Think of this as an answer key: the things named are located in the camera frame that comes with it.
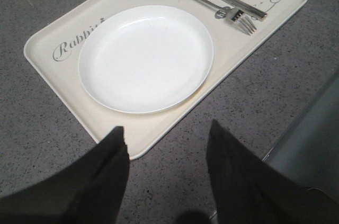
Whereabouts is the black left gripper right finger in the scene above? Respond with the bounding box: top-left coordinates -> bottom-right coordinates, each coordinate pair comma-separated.
206,120 -> 338,223

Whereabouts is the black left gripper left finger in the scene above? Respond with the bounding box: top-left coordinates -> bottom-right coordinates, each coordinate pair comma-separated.
1,127 -> 130,223

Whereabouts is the white round plate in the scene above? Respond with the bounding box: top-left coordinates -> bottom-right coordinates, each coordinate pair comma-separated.
78,5 -> 214,114

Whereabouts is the silver metal fork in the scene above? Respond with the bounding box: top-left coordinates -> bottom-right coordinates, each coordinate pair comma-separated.
195,0 -> 257,35

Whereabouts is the cream rabbit serving tray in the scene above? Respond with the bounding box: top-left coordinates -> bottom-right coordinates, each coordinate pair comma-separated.
24,0 -> 307,159

